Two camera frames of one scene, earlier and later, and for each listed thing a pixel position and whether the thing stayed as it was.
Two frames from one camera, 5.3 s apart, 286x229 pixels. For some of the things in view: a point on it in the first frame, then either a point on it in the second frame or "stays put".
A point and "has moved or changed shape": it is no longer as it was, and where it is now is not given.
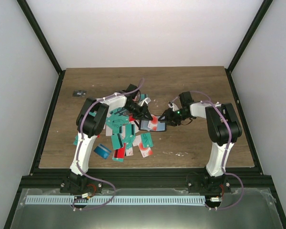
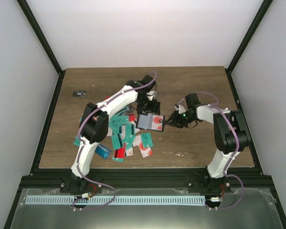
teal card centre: (115, 120) stays put
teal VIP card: (147, 140) stays put
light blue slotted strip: (92, 198) stays put
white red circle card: (153, 124) has moved or changed shape
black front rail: (143, 178) stays put
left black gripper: (143, 111) -> (153, 108)
